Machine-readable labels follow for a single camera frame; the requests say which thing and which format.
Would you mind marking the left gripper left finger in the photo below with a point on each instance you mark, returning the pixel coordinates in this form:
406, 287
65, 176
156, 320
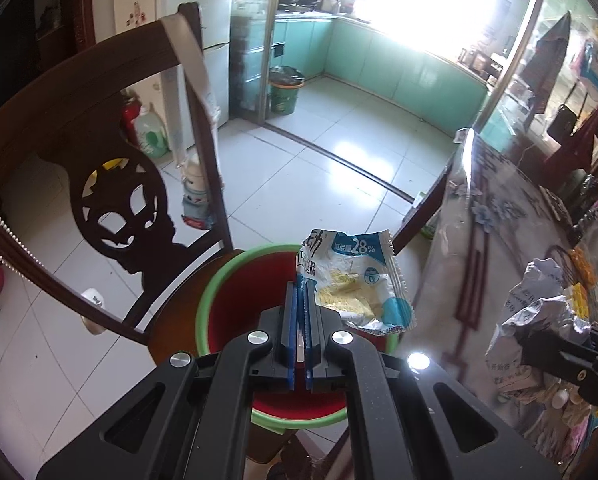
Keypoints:
285, 340

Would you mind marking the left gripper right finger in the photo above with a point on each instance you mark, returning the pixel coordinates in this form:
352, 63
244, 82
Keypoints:
323, 370

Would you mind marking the white paper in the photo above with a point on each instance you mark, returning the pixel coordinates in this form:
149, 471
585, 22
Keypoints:
536, 304

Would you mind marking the white blue snack wrapper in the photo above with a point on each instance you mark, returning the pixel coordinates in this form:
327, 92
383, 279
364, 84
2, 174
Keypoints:
358, 277

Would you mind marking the green kitchen trash bucket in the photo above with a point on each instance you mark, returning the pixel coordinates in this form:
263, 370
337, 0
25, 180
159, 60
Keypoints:
285, 83

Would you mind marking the teal kitchen cabinets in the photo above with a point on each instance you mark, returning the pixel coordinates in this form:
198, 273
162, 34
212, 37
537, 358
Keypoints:
441, 92

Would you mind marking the red bin green rim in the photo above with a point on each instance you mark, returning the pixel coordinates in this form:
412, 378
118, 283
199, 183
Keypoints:
231, 305

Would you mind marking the floral plastic tablecloth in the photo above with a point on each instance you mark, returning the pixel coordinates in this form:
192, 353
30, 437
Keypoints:
493, 222

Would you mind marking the dark wooden chair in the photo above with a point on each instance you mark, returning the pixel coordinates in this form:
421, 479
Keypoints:
99, 214

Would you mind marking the green detergent jug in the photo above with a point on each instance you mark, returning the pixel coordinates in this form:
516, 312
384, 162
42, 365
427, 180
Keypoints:
150, 133

